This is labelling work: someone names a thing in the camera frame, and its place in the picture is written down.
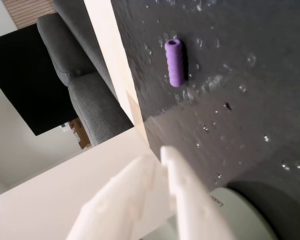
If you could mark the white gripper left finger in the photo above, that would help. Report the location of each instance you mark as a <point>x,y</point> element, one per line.
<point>125,200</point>

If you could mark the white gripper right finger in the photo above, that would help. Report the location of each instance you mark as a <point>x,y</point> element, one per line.
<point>190,200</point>

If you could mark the purple ribbed pen grip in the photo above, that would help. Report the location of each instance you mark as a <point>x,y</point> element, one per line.
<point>175,65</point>

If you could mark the pale green steel cup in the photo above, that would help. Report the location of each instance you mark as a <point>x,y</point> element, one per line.
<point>240,217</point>

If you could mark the brown cardboard box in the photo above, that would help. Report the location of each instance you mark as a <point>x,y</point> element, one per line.
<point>82,135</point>

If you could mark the grey fabric sofa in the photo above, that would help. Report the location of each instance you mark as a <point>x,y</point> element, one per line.
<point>90,100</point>

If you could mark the black table mat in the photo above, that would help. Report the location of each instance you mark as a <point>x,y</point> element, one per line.
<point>240,100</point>

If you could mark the black flat rug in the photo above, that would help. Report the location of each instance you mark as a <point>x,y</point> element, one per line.
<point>27,82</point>

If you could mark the slatted wooden panel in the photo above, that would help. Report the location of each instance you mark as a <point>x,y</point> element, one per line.
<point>27,12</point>

